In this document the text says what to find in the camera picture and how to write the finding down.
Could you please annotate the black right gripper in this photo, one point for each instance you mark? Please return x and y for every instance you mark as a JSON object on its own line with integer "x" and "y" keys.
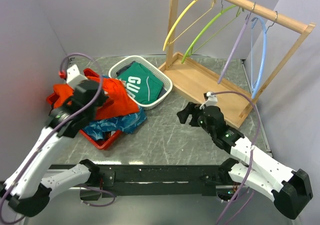
{"x": 183, "y": 114}

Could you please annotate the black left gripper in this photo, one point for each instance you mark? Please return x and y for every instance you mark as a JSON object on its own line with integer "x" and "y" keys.
{"x": 103, "y": 98}

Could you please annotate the orange drawstring shorts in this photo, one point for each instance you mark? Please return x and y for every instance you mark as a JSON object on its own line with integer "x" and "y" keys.
{"x": 122, "y": 104}

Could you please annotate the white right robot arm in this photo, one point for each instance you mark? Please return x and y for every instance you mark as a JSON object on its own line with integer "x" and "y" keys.
{"x": 289, "y": 190}

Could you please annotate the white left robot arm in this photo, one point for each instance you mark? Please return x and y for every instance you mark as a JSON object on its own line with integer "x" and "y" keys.
{"x": 27, "y": 191}

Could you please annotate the blue patterned shorts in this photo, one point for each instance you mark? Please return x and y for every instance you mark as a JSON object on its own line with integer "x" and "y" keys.
{"x": 97, "y": 130}

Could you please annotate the green shorts with white letters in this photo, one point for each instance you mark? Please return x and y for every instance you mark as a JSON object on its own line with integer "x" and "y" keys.
{"x": 141, "y": 84}

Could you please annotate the purple plastic hanger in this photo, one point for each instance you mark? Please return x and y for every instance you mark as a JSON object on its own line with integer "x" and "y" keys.
{"x": 222, "y": 74}

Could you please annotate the green plastic hanger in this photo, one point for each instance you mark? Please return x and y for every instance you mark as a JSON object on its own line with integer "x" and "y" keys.
{"x": 192, "y": 49}

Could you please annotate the blue plastic hanger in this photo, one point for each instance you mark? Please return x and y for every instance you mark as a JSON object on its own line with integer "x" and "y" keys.
{"x": 256, "y": 77}

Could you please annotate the yellow plastic hanger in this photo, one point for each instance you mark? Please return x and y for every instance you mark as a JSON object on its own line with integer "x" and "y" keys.
{"x": 171, "y": 37}

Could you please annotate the wooden clothes rack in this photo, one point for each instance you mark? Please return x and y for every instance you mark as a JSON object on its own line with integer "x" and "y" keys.
{"x": 191, "y": 79}

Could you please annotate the white perforated plastic basket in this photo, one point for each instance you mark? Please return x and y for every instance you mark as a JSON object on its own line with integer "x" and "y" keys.
{"x": 168, "y": 85}

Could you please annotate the red plastic tray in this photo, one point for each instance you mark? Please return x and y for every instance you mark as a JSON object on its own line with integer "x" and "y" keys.
{"x": 108, "y": 138}

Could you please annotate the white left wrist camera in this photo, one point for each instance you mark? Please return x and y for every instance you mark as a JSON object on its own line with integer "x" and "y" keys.
{"x": 74, "y": 76}

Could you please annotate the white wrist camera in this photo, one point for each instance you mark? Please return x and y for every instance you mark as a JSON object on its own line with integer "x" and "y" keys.
{"x": 210, "y": 100}
{"x": 74, "y": 76}

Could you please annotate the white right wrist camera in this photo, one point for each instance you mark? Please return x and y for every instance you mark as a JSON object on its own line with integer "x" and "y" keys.
{"x": 210, "y": 100}

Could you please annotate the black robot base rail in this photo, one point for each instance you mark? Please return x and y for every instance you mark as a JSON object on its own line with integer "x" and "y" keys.
{"x": 152, "y": 180}

